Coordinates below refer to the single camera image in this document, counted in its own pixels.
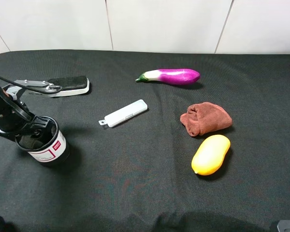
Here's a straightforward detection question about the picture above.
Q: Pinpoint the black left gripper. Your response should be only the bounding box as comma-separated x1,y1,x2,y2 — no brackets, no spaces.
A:
0,87,54,148

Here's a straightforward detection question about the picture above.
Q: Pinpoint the black mesh pen cup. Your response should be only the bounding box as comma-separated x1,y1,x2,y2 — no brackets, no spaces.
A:
17,118,70,166

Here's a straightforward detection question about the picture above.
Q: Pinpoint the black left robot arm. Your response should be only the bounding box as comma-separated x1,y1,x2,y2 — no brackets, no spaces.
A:
0,76,62,151

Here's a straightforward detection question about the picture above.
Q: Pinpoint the grey robot base right corner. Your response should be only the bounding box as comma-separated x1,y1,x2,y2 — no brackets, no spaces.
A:
270,220,290,232

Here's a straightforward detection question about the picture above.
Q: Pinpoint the black white board eraser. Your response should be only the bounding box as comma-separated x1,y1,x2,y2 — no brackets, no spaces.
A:
48,76,90,98

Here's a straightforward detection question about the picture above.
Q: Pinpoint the white plastic case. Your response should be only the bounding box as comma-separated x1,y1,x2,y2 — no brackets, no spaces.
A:
99,100,148,128

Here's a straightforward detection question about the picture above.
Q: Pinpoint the black table cloth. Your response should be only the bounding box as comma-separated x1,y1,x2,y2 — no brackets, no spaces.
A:
0,50,290,232

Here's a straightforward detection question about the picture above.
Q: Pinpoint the purple toy eggplant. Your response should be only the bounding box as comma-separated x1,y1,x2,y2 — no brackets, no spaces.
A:
135,69,201,85

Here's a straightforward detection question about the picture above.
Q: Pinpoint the brown folded cloth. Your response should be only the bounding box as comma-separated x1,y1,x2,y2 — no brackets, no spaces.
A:
180,102,232,137

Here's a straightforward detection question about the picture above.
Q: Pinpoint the yellow toy mango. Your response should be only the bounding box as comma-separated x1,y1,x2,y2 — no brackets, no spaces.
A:
191,134,231,176

